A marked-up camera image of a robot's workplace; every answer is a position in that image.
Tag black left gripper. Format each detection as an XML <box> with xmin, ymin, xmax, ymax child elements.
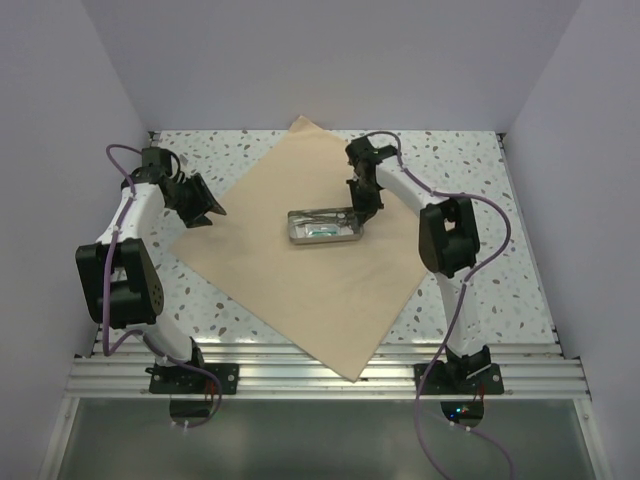
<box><xmin>167</xmin><ymin>173</ymin><xmax>225</xmax><ymax>228</ymax></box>

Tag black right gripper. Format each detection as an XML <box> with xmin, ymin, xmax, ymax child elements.
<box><xmin>346</xmin><ymin>177</ymin><xmax>384</xmax><ymax>225</ymax></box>

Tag steel hemostat forceps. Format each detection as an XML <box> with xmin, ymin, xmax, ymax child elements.
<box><xmin>293</xmin><ymin>209</ymin><xmax>350</xmax><ymax>224</ymax></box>

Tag metal instrument tray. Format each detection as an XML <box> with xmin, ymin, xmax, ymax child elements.
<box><xmin>287</xmin><ymin>207</ymin><xmax>364</xmax><ymax>245</ymax></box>

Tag green scalpel blade packet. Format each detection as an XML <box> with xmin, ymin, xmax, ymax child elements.
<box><xmin>304</xmin><ymin>224</ymin><xmax>342</xmax><ymax>238</ymax></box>

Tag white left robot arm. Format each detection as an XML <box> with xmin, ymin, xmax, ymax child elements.
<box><xmin>75</xmin><ymin>147</ymin><xmax>226</xmax><ymax>393</ymax></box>

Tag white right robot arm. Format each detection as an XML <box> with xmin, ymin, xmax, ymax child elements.
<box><xmin>346</xmin><ymin>136</ymin><xmax>491</xmax><ymax>393</ymax></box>

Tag aluminium rail frame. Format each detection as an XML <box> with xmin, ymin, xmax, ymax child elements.
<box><xmin>41</xmin><ymin>131</ymin><xmax>611</xmax><ymax>479</ymax></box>

